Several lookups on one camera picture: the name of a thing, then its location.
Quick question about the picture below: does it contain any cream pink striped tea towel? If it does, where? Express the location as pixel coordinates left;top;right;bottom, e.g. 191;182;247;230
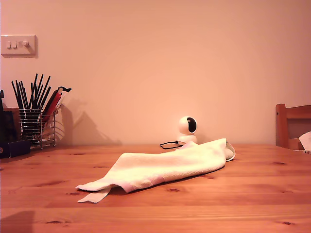
75;137;237;204

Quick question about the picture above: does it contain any red black chopstick packet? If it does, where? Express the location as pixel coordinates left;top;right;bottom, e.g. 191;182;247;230
42;86;72;116

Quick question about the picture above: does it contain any thin black chopstick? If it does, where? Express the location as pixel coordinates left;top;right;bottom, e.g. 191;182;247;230
28;73;38;109
33;74;44;109
37;75;52;109
11;80;24;110
39;85;52;110
20;80;30;109

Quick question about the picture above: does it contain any wooden chair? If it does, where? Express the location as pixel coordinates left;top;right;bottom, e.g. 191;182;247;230
276;103;311;150

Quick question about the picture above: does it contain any brown cardboard box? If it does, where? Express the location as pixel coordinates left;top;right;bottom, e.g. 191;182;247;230
288;137;304;150

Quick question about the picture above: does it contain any dark blue box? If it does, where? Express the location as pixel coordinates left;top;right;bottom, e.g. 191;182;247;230
0;140;31;159

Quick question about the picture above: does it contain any dark printed carton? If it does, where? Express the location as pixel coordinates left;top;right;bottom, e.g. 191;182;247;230
0;108;19;143

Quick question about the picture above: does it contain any thin black power cable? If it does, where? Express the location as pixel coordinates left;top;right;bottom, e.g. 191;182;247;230
159;140;185;150

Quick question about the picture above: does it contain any white round security camera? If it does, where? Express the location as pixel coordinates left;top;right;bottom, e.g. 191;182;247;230
176;116;199;144

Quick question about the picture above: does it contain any metal wire utensil holder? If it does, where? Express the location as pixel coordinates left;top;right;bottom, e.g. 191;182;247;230
18;106;57;149

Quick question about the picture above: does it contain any white wall light switch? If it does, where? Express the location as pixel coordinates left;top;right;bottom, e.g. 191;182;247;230
0;35;38;58

